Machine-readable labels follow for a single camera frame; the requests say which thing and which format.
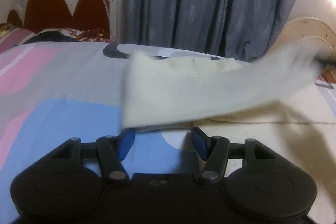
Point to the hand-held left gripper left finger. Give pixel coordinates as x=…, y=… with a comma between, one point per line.
x=126, y=143

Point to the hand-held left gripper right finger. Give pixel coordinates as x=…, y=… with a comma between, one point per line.
x=198, y=144

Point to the cream small cloth garment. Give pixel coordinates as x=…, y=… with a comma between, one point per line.
x=183, y=92

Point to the pink blue grey bed sheet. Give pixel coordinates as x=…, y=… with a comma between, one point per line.
x=65, y=92

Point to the patterned red pillow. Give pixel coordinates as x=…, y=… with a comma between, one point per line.
x=86, y=34

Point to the dark cloth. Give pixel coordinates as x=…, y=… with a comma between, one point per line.
x=52, y=36

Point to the grey-blue curtain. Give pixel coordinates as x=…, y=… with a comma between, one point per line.
x=199, y=1

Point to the orange patterned cloth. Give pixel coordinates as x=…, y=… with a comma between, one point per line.
x=329, y=73

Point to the cream arched footboard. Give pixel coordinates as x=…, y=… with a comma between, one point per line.
x=309, y=29

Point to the red scalloped headboard white frame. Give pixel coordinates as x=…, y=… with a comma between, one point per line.
x=52, y=8

